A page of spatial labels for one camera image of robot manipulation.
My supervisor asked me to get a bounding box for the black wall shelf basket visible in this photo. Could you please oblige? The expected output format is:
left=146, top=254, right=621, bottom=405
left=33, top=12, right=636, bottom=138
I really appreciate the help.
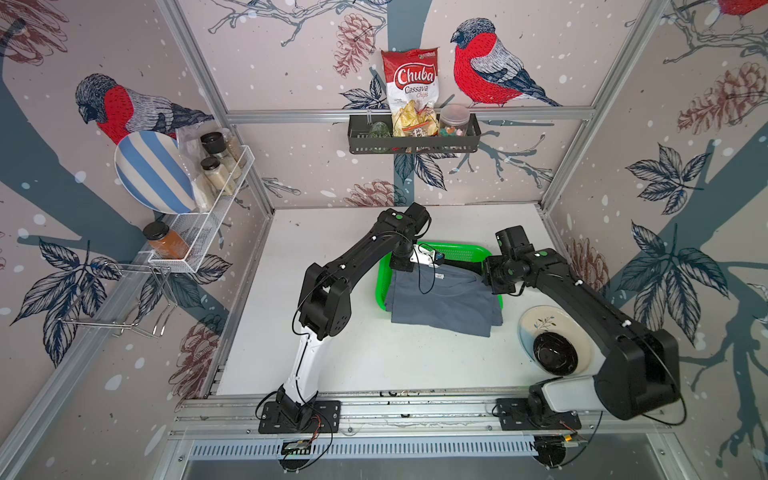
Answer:
left=347, top=113, right=482, bottom=154

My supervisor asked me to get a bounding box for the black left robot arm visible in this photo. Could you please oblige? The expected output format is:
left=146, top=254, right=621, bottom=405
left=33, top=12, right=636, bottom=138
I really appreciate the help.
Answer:
left=276, top=203, right=431, bottom=411

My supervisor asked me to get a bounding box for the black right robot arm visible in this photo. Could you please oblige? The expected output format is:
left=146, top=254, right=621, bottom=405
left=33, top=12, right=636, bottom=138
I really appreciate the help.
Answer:
left=483, top=226, right=682, bottom=420

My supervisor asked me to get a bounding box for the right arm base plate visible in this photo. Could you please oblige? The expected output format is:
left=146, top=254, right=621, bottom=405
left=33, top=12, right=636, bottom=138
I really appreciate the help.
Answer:
left=491, top=398, right=582, bottom=432

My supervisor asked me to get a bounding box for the short black-lid spice jar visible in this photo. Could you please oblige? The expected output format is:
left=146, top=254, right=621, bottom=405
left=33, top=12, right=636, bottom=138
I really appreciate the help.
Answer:
left=200, top=156, right=236, bottom=196

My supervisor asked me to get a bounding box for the orange spice jar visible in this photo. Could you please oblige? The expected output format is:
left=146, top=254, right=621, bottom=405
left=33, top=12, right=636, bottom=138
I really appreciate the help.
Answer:
left=142, top=221, right=189, bottom=260

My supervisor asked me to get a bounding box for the green object in shelf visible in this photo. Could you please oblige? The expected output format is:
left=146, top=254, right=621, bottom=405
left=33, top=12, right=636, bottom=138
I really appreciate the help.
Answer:
left=368, top=121, right=392, bottom=139

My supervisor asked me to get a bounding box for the tall black-lid spice jar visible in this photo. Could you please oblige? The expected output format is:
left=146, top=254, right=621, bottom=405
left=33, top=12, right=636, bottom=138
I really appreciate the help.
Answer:
left=200, top=131, right=242, bottom=180

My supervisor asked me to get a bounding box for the clear lidded candy jar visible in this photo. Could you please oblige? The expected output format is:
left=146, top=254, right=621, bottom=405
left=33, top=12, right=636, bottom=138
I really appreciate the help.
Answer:
left=438, top=104, right=471, bottom=136

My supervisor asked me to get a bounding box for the blue striped white plate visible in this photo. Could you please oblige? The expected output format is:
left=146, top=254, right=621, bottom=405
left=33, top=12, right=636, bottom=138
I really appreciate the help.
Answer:
left=114, top=131, right=197, bottom=214

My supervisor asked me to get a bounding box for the black bowl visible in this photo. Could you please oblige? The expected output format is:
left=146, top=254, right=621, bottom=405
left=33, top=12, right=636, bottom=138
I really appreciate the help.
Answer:
left=533, top=331, right=579, bottom=377

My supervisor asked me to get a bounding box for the Chuba cassava chips bag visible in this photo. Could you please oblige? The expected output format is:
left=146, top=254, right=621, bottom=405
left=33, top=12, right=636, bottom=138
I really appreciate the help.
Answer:
left=381, top=48, right=439, bottom=137

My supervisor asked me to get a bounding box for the green plastic basket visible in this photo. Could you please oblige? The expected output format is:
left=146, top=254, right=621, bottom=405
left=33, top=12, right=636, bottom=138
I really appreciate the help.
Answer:
left=375, top=242, right=491, bottom=311

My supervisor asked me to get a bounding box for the metal wire hook rack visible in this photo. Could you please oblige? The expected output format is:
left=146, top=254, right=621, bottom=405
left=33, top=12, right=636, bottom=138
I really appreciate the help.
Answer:
left=56, top=262, right=178, bottom=338

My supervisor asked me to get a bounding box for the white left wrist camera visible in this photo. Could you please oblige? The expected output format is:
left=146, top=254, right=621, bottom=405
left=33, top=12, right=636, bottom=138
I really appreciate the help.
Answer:
left=410, top=244, right=445, bottom=267

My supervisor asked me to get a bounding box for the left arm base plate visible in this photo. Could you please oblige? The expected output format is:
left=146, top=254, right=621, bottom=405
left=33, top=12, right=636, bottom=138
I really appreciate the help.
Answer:
left=258, top=400, right=342, bottom=434

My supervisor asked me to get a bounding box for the white wire wall rack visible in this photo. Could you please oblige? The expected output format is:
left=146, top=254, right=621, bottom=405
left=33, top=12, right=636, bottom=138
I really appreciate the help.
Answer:
left=148, top=146, right=255, bottom=274

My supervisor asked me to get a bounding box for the grey t-shirt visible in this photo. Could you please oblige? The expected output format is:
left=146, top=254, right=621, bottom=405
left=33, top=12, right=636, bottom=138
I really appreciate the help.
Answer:
left=385, top=265, right=503, bottom=337

